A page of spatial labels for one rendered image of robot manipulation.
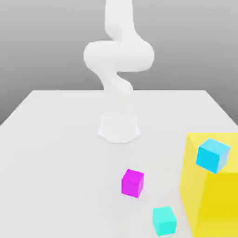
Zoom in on small magenta cube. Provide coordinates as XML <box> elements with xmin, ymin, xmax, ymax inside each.
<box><xmin>121</xmin><ymin>168</ymin><xmax>145</xmax><ymax>199</ymax></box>

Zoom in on small sky blue cube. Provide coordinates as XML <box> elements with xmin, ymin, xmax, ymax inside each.
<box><xmin>195</xmin><ymin>138</ymin><xmax>231</xmax><ymax>175</ymax></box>

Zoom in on large yellow box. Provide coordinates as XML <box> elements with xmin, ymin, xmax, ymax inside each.
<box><xmin>179</xmin><ymin>132</ymin><xmax>238</xmax><ymax>238</ymax></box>

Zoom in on small turquoise cube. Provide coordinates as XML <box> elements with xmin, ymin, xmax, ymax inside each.
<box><xmin>152</xmin><ymin>205</ymin><xmax>178</xmax><ymax>237</ymax></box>

